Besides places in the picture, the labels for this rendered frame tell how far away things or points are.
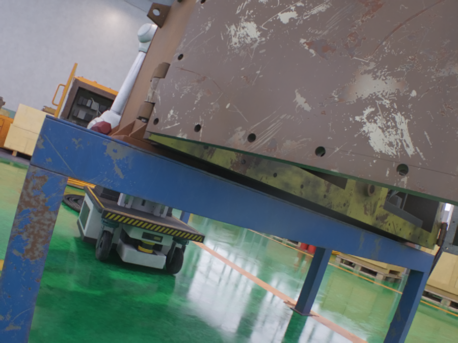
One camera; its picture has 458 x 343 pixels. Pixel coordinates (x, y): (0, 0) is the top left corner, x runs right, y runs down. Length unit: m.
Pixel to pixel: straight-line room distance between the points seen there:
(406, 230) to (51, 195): 1.25
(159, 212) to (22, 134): 4.67
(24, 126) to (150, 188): 5.91
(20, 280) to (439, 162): 0.71
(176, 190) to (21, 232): 0.33
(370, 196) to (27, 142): 6.05
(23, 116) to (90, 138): 5.90
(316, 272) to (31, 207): 1.83
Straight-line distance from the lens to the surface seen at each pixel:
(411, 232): 1.46
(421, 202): 1.71
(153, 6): 1.27
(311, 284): 2.18
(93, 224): 2.01
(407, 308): 1.83
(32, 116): 6.51
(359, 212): 1.08
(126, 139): 0.73
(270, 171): 0.77
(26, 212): 0.65
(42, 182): 0.64
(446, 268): 5.76
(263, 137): 0.43
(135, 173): 0.66
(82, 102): 3.55
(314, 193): 0.89
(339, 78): 0.43
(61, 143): 0.63
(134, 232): 1.84
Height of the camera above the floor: 0.60
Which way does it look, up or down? 2 degrees up
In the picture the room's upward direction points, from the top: 18 degrees clockwise
